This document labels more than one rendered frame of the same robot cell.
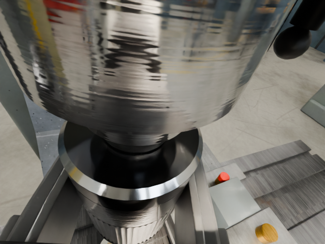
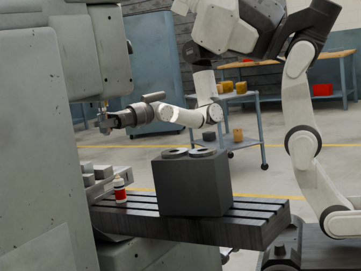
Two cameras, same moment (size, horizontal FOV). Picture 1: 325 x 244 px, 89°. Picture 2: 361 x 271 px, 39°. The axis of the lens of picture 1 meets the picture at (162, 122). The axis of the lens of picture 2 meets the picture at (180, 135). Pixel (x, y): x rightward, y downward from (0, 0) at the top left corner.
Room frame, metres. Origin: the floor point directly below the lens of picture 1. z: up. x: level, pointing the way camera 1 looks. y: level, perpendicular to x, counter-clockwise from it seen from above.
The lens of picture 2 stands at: (0.63, 1.74, 1.49)
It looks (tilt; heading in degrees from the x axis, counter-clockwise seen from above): 11 degrees down; 243
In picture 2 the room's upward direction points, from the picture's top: 8 degrees counter-clockwise
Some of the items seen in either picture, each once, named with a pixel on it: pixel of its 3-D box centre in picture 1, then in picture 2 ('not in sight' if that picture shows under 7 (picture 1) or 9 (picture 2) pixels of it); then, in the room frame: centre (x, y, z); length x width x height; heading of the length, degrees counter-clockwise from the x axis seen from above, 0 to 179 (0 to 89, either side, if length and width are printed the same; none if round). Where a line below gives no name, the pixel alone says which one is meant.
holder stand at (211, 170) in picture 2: not in sight; (192, 180); (-0.11, 0.34, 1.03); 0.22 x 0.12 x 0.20; 126
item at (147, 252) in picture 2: not in sight; (124, 235); (0.04, 0.01, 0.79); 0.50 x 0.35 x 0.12; 29
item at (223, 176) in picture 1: (221, 179); not in sight; (0.15, -0.12, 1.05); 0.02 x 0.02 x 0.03
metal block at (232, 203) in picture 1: (225, 205); (83, 170); (0.11, -0.12, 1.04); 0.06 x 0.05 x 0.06; 121
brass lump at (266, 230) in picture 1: (266, 233); not in sight; (0.08, -0.18, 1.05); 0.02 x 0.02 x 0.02
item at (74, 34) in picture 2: not in sight; (51, 60); (0.21, 0.10, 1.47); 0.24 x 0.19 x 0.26; 119
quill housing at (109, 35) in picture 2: not in sight; (92, 54); (0.04, 0.01, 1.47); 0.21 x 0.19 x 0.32; 119
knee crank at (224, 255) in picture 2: not in sight; (230, 250); (-0.49, -0.12, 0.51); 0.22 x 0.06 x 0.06; 29
